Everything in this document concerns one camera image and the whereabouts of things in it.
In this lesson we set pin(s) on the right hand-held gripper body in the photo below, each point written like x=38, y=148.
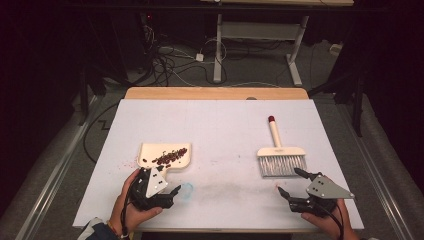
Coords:
x=326, y=188

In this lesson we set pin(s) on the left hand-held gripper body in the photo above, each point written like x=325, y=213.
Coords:
x=150, y=200

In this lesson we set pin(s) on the pile of red beans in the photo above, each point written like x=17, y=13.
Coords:
x=168, y=158

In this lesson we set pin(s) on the cream plastic dustpan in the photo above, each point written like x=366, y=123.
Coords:
x=150, y=153

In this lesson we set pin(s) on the cream brush with red cap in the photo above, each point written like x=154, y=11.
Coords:
x=280, y=151

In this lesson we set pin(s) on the person's left hand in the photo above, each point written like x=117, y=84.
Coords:
x=128, y=215

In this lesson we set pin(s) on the person's right hand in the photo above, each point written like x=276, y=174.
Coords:
x=330, y=228

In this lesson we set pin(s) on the white mat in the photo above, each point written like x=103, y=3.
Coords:
x=233, y=126

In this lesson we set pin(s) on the black stand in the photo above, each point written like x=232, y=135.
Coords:
x=358, y=110

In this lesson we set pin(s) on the wooden table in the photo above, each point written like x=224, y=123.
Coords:
x=216, y=93

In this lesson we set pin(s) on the white power adapter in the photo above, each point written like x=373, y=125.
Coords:
x=199, y=57

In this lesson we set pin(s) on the metal floor rail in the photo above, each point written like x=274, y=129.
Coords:
x=56, y=180
x=393, y=206

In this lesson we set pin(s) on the desk with white frame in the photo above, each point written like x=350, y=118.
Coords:
x=218, y=50

